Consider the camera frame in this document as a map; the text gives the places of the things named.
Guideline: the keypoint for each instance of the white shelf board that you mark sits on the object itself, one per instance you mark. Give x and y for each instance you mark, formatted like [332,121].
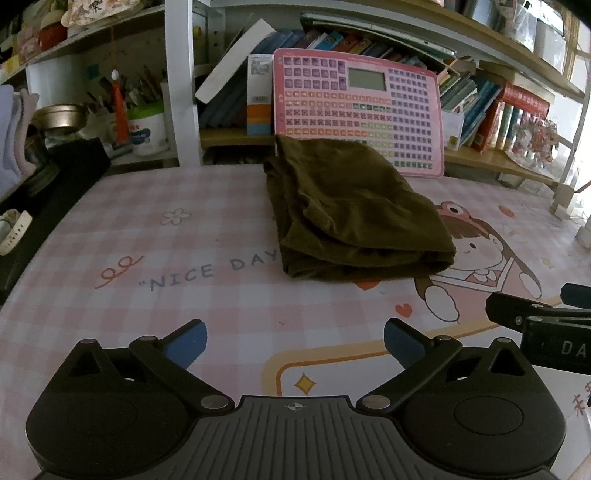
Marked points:
[92,37]

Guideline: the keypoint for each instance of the bunch of pens and brushes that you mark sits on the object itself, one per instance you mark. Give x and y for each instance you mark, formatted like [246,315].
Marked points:
[147,87]

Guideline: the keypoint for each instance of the red tassel ornament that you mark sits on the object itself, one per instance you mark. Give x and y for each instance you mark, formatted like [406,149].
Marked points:
[121,115]

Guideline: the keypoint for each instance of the pink floral plush ornament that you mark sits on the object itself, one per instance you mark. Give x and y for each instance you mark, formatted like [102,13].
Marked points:
[101,9]

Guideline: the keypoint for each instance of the row of blue books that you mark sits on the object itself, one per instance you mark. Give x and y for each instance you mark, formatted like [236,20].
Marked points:
[323,41]

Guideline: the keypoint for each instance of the white wristwatch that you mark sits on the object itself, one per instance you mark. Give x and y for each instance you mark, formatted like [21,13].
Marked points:
[18,226]

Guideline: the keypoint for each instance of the white tub with green lid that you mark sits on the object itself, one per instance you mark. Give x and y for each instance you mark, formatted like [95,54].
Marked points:
[147,134]

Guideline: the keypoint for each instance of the white shelf post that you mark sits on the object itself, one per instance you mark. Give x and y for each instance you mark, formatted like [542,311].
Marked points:
[182,92]

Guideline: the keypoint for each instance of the pink keyboard learning pad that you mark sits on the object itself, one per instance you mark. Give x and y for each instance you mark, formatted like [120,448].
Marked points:
[323,101]

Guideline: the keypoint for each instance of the white plastic container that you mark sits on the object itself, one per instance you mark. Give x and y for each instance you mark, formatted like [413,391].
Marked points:
[51,78]

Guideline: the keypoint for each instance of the orange and white box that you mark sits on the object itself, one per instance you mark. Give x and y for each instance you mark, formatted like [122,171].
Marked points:
[260,92]

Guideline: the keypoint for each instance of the wooden shelf board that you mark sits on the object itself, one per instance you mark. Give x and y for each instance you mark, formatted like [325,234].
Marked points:
[475,159]
[392,11]

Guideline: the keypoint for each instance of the lavender folded garment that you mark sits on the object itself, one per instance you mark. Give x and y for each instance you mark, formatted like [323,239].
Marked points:
[9,138]

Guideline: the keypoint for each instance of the olive brown garment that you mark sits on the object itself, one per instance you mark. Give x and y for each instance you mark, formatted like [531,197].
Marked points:
[351,207]

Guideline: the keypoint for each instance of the gold round tin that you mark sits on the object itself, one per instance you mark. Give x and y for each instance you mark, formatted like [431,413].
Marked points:
[60,117]

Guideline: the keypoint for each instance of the stack of slanted books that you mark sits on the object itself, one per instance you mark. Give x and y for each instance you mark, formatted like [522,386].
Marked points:
[471,106]

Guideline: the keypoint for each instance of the small white box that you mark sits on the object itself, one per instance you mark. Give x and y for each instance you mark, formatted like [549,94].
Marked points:
[452,129]

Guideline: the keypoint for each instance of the thick white book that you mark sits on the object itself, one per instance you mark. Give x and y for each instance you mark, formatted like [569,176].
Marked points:
[231,64]

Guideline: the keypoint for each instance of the red jar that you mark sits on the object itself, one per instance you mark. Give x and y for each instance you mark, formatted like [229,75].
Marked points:
[53,37]

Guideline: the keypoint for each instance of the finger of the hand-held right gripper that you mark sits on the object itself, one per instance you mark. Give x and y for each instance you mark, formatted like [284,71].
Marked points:
[579,295]
[512,310]

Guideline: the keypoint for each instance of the pink checked cartoon desk mat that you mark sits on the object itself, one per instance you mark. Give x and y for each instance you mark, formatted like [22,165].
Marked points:
[184,240]

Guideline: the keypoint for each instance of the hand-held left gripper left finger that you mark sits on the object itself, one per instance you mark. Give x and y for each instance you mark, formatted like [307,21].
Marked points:
[187,344]

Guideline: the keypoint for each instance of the row of red books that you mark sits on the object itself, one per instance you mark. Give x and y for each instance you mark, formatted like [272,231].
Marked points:
[521,97]

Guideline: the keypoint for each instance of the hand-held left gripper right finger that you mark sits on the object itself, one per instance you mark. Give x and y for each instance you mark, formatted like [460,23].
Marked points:
[404,344]

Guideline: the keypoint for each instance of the pale pink folded garment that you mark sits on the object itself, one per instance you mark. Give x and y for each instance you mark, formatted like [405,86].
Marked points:
[27,124]

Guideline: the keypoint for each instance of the white storage box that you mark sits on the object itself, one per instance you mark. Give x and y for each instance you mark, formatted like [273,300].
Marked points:
[551,41]

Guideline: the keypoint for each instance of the colourful figurine ornament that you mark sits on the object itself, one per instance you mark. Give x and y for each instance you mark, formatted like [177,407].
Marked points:
[535,138]

